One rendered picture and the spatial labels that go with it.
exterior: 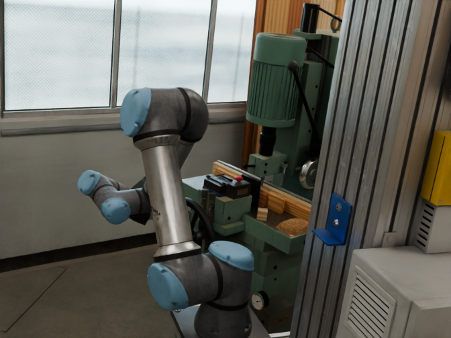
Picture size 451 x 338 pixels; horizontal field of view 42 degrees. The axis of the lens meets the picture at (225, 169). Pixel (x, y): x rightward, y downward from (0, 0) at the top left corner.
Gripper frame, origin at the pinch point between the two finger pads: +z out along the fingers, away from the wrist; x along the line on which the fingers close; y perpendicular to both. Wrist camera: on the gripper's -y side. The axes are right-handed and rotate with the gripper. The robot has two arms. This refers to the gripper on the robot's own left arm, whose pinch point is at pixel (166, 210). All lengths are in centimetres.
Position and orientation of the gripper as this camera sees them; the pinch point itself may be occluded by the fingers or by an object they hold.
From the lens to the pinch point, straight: 203.0
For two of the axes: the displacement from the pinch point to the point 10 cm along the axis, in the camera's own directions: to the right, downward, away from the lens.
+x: 6.7, 3.0, -6.8
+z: 5.9, 3.5, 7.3
